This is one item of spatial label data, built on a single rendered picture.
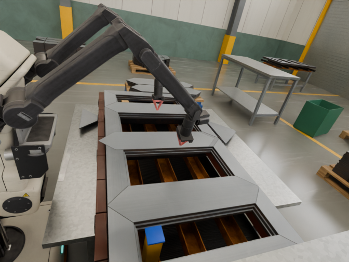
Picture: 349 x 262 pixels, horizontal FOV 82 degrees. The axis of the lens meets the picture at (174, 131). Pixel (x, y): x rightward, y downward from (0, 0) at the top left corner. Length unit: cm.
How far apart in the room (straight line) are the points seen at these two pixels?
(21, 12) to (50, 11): 76
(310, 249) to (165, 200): 51
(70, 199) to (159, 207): 47
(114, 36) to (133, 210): 62
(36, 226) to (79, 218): 57
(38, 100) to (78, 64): 15
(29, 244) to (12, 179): 60
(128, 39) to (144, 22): 753
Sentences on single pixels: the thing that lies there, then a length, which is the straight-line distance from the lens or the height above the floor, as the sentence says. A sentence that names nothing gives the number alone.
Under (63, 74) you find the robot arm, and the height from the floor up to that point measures 135.
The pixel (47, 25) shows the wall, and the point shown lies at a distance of 804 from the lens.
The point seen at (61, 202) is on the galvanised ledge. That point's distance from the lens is 115.
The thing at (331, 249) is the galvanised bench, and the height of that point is 105.
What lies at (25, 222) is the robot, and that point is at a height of 28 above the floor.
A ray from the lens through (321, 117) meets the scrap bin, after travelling 443.
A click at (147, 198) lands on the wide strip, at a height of 86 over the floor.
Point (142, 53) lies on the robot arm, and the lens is 61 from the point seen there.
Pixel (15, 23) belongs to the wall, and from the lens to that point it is 820.
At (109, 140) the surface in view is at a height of 86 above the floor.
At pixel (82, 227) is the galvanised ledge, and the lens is 105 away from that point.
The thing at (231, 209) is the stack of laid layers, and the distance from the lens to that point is 99.
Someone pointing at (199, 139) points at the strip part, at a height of 86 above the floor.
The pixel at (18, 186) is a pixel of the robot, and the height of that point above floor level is 83.
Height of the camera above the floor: 154
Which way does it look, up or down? 30 degrees down
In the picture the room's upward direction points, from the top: 12 degrees clockwise
